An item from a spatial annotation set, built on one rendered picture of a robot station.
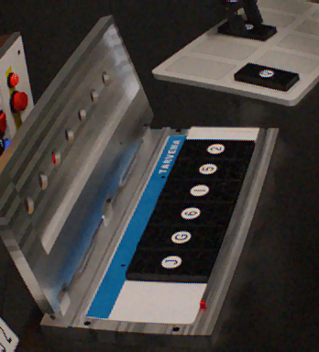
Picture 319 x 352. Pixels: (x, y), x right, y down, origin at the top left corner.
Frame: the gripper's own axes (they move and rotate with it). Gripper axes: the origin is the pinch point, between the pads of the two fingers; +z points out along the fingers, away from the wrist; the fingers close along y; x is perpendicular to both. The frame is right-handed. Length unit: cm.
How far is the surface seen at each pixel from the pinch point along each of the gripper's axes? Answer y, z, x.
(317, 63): -6.0, 6.3, -16.9
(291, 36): 2.2, 4.3, -7.6
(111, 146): -51, -2, -12
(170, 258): -62, 6, -27
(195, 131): -36.6, 3.2, -13.3
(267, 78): -16.6, 4.4, -13.1
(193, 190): -49, 5, -21
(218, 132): -35.4, 4.0, -16.2
